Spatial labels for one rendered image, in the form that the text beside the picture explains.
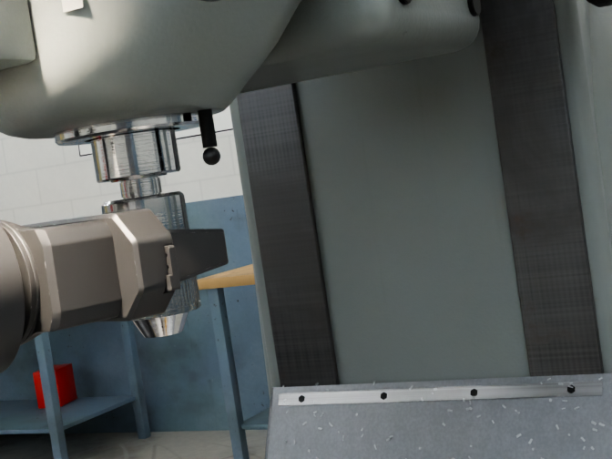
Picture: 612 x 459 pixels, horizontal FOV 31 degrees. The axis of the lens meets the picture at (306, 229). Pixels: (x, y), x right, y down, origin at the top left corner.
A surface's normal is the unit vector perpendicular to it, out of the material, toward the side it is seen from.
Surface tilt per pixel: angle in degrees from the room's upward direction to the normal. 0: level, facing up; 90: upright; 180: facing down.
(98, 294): 90
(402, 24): 117
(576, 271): 90
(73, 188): 90
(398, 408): 63
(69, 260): 90
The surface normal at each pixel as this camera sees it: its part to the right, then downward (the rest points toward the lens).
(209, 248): 0.72, -0.07
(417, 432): -0.48, -0.35
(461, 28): 0.84, 0.36
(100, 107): 0.13, 0.88
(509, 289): -0.47, 0.11
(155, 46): 0.54, 0.48
